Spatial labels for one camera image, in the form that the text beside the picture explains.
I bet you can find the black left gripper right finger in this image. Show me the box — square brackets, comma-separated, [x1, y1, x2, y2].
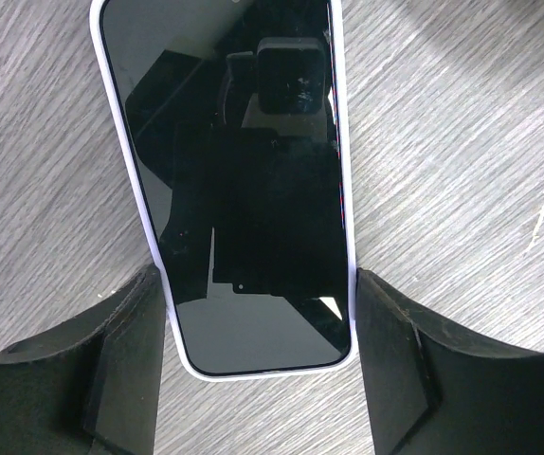
[355, 269, 544, 454]

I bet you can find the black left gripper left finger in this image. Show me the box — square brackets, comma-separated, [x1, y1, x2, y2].
[0, 264, 167, 454]

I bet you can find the phone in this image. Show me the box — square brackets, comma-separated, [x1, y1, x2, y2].
[89, 1, 357, 382]

